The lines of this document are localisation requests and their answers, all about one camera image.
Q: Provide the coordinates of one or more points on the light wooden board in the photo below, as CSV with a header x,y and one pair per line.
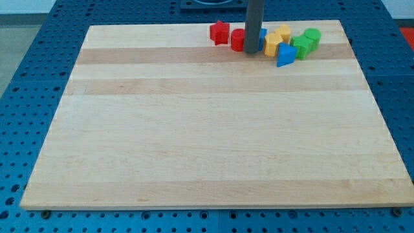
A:
x,y
157,117

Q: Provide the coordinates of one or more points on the red star block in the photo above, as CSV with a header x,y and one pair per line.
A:
x,y
219,32

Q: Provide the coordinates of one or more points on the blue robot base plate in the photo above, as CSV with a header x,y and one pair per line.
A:
x,y
212,4

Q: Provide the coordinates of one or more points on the red cylinder block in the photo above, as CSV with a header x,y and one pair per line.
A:
x,y
237,39

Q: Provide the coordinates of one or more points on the blue cube block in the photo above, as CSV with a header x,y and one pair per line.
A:
x,y
262,35

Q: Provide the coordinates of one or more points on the yellow hexagon block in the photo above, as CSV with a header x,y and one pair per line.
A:
x,y
271,44

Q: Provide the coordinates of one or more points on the green star block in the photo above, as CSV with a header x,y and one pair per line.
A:
x,y
302,44

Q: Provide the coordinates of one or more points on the grey cylindrical robot arm rod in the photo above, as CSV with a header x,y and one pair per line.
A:
x,y
253,23

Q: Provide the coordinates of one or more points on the green cylinder block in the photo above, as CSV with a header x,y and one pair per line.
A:
x,y
314,35

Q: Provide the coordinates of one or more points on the yellow cylinder block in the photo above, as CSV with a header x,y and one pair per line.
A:
x,y
284,31

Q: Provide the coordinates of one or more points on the blue triangle block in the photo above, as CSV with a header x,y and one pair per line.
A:
x,y
287,54

